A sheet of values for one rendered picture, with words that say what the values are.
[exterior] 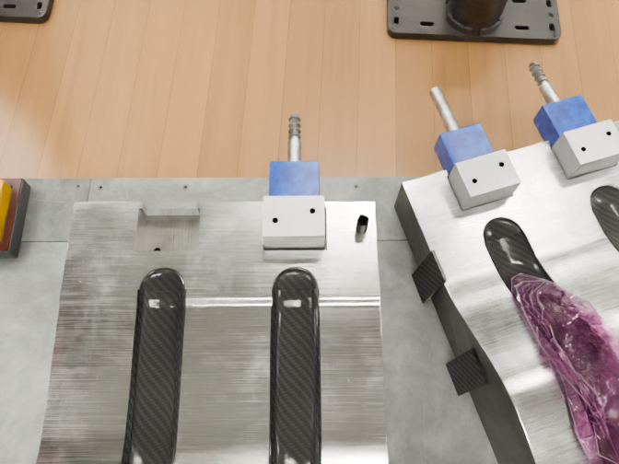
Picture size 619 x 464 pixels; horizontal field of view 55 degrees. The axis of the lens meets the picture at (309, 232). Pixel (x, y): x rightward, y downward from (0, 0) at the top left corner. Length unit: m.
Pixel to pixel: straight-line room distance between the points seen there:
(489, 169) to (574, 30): 0.29
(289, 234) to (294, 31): 0.33
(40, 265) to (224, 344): 0.23
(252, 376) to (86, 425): 0.13
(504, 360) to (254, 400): 0.20
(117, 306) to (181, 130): 0.24
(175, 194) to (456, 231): 0.28
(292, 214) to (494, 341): 0.19
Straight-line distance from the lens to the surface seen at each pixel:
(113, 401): 0.49
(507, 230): 0.57
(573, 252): 0.58
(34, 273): 0.64
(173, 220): 0.54
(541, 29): 0.77
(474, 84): 0.71
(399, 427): 0.56
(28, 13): 0.80
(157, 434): 0.49
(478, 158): 0.56
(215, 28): 0.74
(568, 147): 0.60
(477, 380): 0.52
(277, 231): 0.47
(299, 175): 0.50
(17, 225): 0.65
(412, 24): 0.73
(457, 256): 0.54
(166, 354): 0.49
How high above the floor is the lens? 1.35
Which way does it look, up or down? 68 degrees down
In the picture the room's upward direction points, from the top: 1 degrees clockwise
